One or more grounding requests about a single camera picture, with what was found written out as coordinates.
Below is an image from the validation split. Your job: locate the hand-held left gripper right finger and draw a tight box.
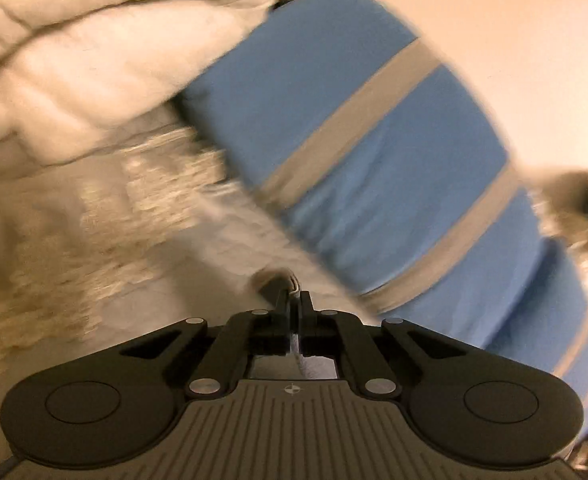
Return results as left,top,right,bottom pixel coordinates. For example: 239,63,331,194
294,290,472,402

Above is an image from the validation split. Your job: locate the white quilted bedspread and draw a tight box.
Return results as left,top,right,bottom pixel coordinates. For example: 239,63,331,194
0,135,369,386

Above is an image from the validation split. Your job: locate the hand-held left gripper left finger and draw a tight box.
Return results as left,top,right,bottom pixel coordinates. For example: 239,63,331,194
120,287,295,402

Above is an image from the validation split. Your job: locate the white fluffy blanket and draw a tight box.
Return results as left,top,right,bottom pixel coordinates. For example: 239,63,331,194
0,0,281,167

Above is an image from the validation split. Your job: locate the blue grey-striped folded cloth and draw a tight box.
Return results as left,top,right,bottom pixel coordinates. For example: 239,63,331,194
178,0,588,442

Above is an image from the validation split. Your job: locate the blurred brown object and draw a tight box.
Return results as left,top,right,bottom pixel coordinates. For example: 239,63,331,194
528,169,588,263

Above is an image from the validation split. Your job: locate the blue-grey cloth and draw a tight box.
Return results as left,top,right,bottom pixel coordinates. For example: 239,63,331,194
250,267,301,295

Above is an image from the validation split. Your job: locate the cream lace-trimmed cloth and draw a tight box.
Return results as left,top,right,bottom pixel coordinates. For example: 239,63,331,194
0,125,237,386

